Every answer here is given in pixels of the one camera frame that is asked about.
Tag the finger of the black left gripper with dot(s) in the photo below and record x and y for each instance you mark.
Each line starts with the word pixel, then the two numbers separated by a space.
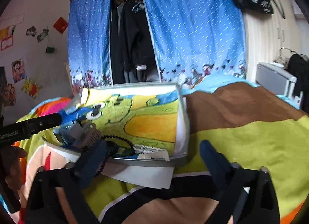
pixel 38 124

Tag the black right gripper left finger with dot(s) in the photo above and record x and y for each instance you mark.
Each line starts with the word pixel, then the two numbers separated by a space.
pixel 89 162

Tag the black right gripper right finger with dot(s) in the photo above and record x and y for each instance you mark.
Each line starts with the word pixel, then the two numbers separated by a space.
pixel 224 175

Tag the brown hair claw clip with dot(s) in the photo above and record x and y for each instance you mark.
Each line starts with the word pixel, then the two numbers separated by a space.
pixel 88 137

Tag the light blue smart watch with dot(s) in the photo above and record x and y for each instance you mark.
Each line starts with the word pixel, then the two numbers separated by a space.
pixel 70 118

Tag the left hand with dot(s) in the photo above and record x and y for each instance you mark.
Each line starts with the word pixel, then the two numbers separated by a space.
pixel 12 166

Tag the colourful patchwork bed sheet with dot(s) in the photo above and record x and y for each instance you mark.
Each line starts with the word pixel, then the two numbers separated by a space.
pixel 249 125

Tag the white tray with cartoon towel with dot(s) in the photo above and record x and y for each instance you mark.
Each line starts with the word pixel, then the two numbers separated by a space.
pixel 148 121

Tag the grey white storage box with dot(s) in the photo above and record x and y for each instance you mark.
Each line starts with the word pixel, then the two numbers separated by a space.
pixel 278 81

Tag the dark hanging clothes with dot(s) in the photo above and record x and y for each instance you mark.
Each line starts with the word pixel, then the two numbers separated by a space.
pixel 131 51

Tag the black clothes pile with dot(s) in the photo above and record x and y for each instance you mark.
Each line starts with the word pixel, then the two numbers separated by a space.
pixel 298 67

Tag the left blue printed curtain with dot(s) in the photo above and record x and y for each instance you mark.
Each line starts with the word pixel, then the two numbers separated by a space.
pixel 89 44

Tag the blue printed curtain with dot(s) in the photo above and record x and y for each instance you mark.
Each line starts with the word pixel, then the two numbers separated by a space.
pixel 89 44
pixel 196 38

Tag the white wardrobe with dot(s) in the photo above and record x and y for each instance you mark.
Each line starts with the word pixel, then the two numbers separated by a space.
pixel 268 36

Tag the right blue printed curtain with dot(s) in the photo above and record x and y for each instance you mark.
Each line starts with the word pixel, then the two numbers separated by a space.
pixel 196 38

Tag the yellow bear wall sticker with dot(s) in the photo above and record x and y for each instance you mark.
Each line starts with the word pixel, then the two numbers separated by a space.
pixel 30 87

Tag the cartoon wall poster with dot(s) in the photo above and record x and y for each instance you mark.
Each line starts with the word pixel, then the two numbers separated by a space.
pixel 18 70

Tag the red square wall sticker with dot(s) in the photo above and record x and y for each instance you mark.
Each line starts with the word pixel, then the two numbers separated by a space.
pixel 60 25

